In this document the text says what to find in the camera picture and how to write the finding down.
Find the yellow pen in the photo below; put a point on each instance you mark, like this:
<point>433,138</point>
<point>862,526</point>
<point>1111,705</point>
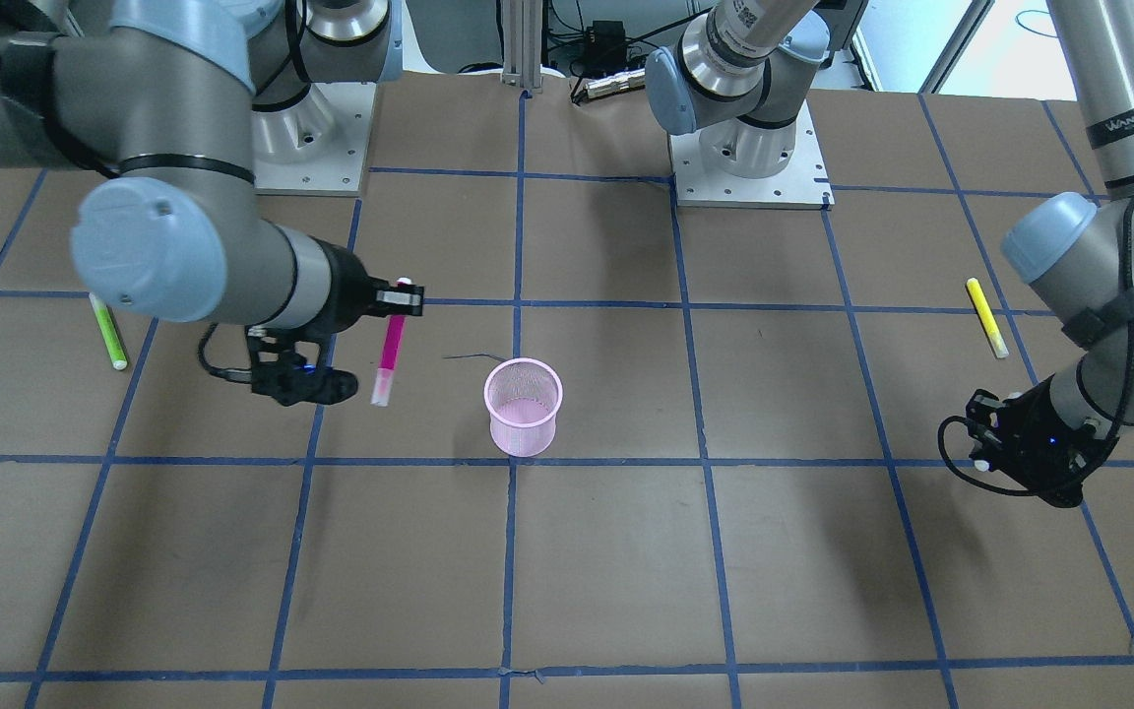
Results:
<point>990,328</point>

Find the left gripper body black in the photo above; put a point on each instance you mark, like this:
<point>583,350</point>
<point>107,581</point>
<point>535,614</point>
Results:
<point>1032,418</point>

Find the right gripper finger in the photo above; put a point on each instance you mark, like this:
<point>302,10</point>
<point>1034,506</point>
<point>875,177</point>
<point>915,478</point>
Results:
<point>399,300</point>
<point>292,367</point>

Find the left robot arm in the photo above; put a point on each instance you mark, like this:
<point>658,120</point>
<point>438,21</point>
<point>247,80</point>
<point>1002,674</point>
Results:
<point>738,77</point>

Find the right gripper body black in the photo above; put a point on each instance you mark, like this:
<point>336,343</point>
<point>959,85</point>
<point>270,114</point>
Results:
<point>344,286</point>

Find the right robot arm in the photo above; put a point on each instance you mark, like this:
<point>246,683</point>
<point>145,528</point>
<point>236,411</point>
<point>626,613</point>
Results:
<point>174,103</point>

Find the pink mesh cup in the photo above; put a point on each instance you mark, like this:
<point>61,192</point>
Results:
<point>523,397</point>

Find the pink pen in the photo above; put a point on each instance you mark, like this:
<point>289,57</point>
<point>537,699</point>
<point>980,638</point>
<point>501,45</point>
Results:
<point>385,372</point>

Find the green pen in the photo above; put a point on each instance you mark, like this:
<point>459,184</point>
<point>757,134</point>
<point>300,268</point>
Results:
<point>109,333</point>

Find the aluminium frame post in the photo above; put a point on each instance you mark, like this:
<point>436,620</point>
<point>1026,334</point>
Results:
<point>522,43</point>

